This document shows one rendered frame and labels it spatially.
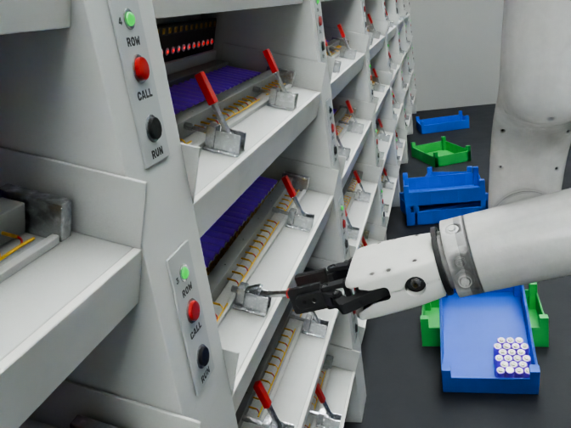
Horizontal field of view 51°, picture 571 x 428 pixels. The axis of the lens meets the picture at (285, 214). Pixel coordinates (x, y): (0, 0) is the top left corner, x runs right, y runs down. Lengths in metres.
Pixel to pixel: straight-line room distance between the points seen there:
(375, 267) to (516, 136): 0.20
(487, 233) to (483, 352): 0.90
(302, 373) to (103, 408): 0.48
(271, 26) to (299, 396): 0.62
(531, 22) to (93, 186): 0.39
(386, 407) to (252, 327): 0.76
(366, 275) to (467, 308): 0.97
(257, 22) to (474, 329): 0.90
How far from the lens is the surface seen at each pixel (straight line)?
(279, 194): 1.01
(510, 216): 0.63
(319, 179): 1.11
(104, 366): 0.50
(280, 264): 0.83
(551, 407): 1.42
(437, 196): 2.34
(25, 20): 0.38
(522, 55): 0.59
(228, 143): 0.64
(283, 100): 0.90
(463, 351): 1.50
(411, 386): 1.46
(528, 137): 0.68
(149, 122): 0.44
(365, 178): 1.83
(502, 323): 1.56
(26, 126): 0.45
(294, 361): 0.96
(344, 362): 1.28
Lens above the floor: 0.85
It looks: 19 degrees down
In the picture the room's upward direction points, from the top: 9 degrees counter-clockwise
